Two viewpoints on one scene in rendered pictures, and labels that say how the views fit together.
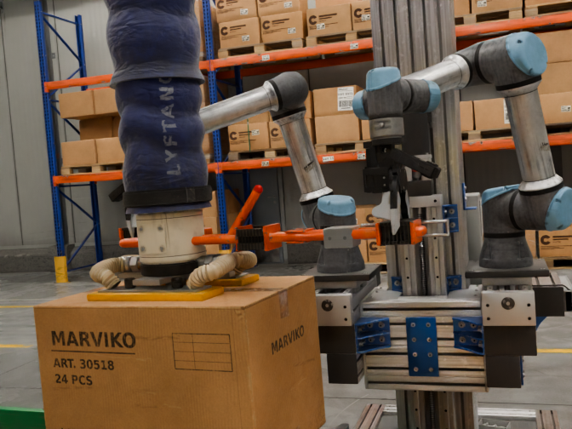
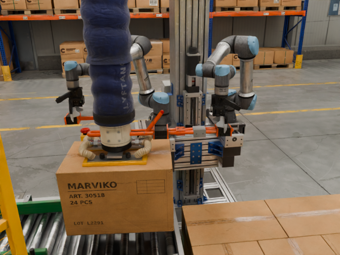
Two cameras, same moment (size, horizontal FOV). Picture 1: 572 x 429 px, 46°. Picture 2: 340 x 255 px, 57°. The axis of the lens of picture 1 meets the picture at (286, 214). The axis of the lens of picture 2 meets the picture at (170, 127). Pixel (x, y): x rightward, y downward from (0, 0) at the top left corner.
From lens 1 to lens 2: 0.93 m
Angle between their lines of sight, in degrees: 32
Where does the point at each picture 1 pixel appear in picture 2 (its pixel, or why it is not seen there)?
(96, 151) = not seen: outside the picture
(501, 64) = (244, 49)
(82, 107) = not seen: outside the picture
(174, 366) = (136, 193)
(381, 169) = (220, 108)
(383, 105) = (224, 82)
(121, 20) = (100, 33)
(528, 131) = (248, 75)
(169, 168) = (124, 105)
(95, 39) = not seen: outside the picture
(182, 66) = (128, 56)
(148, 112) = (114, 80)
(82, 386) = (86, 204)
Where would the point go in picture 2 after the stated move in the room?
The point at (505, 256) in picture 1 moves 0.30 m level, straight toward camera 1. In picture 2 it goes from (229, 119) to (244, 134)
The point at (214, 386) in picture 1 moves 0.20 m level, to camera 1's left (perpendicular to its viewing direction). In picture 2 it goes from (156, 198) to (120, 209)
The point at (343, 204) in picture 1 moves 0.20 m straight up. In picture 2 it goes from (166, 98) to (166, 70)
